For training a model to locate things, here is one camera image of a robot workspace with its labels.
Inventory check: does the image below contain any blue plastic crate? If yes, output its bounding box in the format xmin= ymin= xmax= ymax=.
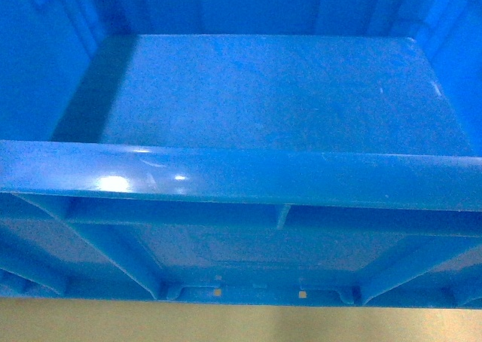
xmin=1 ymin=0 xmax=481 ymax=309

